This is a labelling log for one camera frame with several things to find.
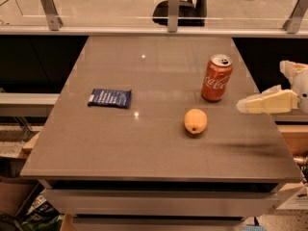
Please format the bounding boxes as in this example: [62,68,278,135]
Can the lower white drawer front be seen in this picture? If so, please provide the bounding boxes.
[71,218,244,231]

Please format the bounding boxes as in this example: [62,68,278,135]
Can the glass railing panel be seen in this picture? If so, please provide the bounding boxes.
[0,0,297,29]

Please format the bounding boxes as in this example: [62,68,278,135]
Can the right metal glass bracket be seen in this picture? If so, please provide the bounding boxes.
[283,0,308,34]

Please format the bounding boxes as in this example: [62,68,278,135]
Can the metal glass bracket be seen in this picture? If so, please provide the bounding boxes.
[40,0,63,31]
[283,0,308,34]
[167,0,180,33]

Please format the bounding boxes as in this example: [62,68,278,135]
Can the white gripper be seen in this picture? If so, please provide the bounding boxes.
[237,61,308,114]

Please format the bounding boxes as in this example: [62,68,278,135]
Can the yellow lemon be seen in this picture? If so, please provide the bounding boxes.
[184,109,208,134]

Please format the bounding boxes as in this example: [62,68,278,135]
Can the red coke can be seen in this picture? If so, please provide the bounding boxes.
[201,54,233,102]

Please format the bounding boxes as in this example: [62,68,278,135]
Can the left metal glass bracket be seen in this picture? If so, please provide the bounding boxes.
[40,0,63,31]

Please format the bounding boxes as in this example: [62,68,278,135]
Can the black office chair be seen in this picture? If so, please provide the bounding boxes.
[151,0,213,28]

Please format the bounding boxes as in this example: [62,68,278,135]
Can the white paper sheet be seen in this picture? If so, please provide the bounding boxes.
[276,186,308,210]

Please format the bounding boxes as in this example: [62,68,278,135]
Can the green snack bags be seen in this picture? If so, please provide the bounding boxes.
[21,193,64,231]

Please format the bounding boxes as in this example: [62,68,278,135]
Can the blue snack packet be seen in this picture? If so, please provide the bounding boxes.
[88,89,132,108]

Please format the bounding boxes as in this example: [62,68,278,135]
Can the middle metal glass bracket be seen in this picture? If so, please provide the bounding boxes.
[167,0,180,33]

